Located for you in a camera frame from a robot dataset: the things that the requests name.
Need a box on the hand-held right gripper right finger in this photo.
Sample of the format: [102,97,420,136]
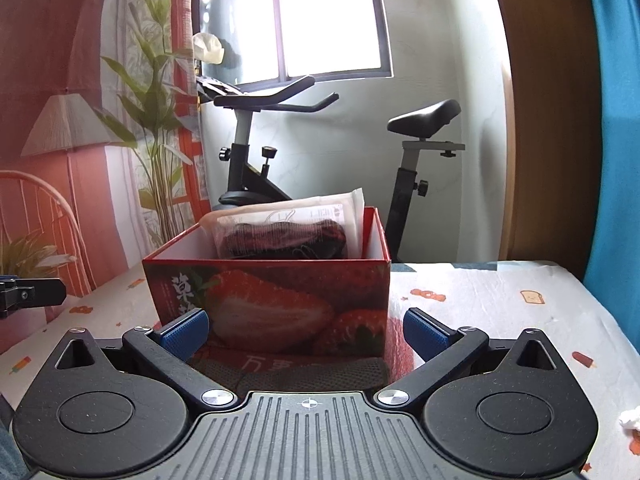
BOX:
[372,307,571,407]

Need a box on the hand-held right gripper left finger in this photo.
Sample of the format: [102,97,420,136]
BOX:
[54,307,237,407]

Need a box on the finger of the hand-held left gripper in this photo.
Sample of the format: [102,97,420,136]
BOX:
[0,275,67,320]

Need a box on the red strawberry print box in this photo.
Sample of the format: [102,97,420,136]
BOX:
[141,206,392,361]

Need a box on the plastic package of black insoles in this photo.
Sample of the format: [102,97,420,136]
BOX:
[199,187,366,261]

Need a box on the black exercise bike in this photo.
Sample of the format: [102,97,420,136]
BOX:
[196,76,466,263]

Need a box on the wooden panel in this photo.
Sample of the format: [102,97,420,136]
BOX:
[487,0,606,281]

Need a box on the blue curtain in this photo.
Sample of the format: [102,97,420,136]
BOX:
[575,0,640,321]

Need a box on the white plastic bag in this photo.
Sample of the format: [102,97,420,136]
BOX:
[192,32,226,63]

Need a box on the window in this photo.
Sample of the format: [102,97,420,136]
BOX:
[192,0,393,86]

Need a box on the printed wall cloth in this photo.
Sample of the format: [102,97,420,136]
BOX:
[0,0,211,356]

